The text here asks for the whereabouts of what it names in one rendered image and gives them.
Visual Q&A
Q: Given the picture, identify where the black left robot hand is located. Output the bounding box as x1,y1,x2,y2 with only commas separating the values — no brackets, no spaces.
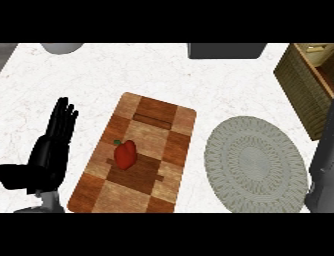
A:
0,96,80,196

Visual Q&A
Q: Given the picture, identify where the red tomato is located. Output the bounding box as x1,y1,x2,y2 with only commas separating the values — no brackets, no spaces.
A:
113,139,140,171

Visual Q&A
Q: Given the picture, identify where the round grey woven placemat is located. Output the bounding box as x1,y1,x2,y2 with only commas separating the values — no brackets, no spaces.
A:
203,115,311,213

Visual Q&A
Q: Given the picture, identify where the brown wicker basket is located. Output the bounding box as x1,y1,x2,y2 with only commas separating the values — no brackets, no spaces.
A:
272,43,334,142

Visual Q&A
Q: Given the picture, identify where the brown checkered wooden cutting board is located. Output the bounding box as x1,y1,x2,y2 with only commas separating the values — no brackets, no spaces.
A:
66,91,199,214

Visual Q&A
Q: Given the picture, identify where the grey round pot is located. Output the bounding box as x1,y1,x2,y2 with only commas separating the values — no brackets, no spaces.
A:
39,43,85,55

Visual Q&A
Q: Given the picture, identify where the dark grey appliance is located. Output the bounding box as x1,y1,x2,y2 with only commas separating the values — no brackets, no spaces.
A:
187,43,269,60

